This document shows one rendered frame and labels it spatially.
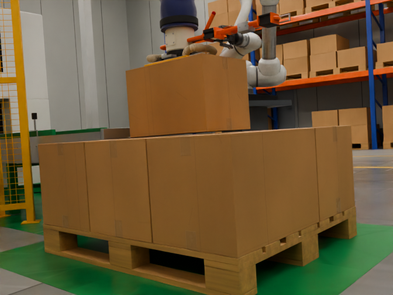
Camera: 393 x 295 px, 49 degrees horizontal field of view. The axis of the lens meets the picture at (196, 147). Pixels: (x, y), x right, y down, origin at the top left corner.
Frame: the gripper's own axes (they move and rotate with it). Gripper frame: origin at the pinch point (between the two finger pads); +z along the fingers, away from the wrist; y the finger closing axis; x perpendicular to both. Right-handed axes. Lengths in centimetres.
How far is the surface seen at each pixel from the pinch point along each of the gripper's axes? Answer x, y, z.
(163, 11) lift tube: 28.8, -17.3, 10.2
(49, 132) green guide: 139, 47, 23
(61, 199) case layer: 37, 80, 79
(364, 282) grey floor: -90, 108, 41
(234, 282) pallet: -62, 101, 79
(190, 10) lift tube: 15.9, -16.1, 1.6
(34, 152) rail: 143, 60, 34
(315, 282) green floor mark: -76, 108, 50
